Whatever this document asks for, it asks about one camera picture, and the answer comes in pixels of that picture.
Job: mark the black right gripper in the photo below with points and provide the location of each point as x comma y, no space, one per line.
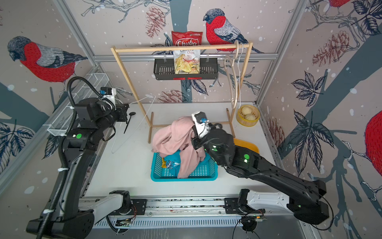
196,143

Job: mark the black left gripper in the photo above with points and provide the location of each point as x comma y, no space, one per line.
121,108

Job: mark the pink-grey t-shirt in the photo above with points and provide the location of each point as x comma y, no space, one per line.
178,136

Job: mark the teal t-shirt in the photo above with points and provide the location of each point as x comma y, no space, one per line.
174,162

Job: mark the wooden ring hanger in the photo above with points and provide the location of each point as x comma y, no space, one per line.
230,66

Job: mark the white wire hanger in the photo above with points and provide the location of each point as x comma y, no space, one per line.
239,52

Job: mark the yellow t-shirt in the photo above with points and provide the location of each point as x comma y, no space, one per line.
164,165

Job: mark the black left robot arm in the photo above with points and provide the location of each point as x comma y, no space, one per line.
93,114

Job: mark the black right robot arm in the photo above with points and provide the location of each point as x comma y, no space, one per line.
305,199

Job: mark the teal plastic laundry basket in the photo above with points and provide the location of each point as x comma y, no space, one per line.
201,173

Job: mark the yellow plastic tray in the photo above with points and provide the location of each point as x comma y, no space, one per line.
247,145

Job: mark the yellow bowl with buns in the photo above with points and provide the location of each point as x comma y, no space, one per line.
248,115

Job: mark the wooden clothes rack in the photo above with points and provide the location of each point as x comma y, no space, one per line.
230,113

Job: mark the red Chuba chips bag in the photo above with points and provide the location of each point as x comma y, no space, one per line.
187,50

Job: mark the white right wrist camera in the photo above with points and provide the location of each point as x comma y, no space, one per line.
202,124

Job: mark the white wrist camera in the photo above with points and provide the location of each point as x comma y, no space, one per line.
202,124
108,93

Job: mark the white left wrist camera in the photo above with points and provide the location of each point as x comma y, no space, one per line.
108,93

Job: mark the black wall basket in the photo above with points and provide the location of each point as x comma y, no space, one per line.
164,70

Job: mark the white wire wall shelf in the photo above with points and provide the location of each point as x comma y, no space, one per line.
80,90

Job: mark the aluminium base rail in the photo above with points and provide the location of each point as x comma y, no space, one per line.
181,212

